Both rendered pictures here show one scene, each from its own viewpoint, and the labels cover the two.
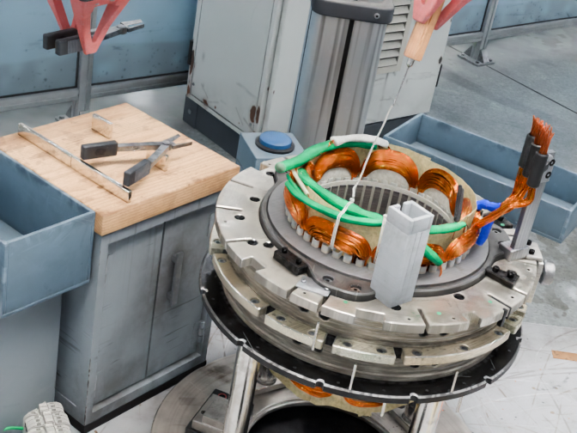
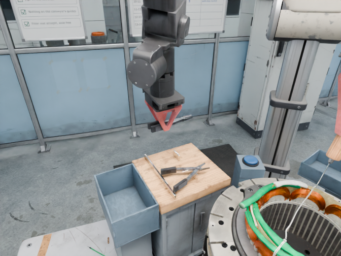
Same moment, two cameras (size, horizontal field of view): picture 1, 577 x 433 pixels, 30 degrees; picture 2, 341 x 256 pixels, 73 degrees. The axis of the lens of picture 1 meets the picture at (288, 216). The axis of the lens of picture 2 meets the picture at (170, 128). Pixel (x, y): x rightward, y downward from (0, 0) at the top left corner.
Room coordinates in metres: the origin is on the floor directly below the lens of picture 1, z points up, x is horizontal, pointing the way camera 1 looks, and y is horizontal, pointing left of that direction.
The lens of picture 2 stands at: (0.60, 0.00, 1.47)
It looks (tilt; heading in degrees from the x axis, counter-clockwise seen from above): 30 degrees down; 26
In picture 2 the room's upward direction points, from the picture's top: straight up
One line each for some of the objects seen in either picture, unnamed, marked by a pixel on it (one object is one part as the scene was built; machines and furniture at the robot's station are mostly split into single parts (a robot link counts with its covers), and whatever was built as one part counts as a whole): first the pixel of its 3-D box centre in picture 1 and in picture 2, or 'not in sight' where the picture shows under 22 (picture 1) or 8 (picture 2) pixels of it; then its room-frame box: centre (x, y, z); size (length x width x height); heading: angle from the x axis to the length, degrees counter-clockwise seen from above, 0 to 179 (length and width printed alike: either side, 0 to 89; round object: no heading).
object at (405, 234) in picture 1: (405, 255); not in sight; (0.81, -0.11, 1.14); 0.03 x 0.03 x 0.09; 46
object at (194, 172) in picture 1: (115, 162); (178, 172); (1.04, 0.20, 1.05); 0.20 x 0.19 x 0.02; 145
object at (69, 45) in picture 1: (72, 44); (158, 127); (1.03, 0.25, 1.19); 0.04 x 0.01 x 0.02; 144
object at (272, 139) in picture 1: (276, 139); (250, 159); (1.21, 0.03, 1.04); 0.04 x 0.04 x 0.01
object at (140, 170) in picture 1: (136, 172); (180, 185); (0.97, 0.16, 1.09); 0.04 x 0.01 x 0.02; 160
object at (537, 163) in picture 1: (533, 160); not in sight; (0.91, -0.21, 1.21); 0.04 x 0.04 x 0.03; 46
